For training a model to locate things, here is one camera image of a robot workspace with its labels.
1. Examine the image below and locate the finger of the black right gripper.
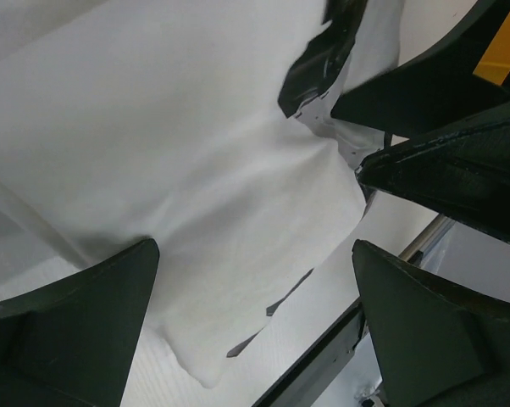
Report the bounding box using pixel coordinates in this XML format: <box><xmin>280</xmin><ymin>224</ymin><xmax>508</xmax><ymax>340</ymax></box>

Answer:
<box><xmin>331</xmin><ymin>1</ymin><xmax>510</xmax><ymax>137</ymax></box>
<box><xmin>358</xmin><ymin>102</ymin><xmax>510</xmax><ymax>244</ymax></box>

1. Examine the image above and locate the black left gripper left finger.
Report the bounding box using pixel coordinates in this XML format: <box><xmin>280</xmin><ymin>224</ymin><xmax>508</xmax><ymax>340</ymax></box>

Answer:
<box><xmin>0</xmin><ymin>239</ymin><xmax>159</xmax><ymax>406</ymax></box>

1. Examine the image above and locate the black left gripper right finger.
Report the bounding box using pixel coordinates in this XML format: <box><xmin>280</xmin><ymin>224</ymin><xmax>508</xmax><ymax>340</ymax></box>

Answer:
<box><xmin>352</xmin><ymin>240</ymin><xmax>510</xmax><ymax>406</ymax></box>

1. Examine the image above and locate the white t shirt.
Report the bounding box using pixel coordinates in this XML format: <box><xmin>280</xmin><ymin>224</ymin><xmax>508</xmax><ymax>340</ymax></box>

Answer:
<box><xmin>0</xmin><ymin>1</ymin><xmax>404</xmax><ymax>388</ymax></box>

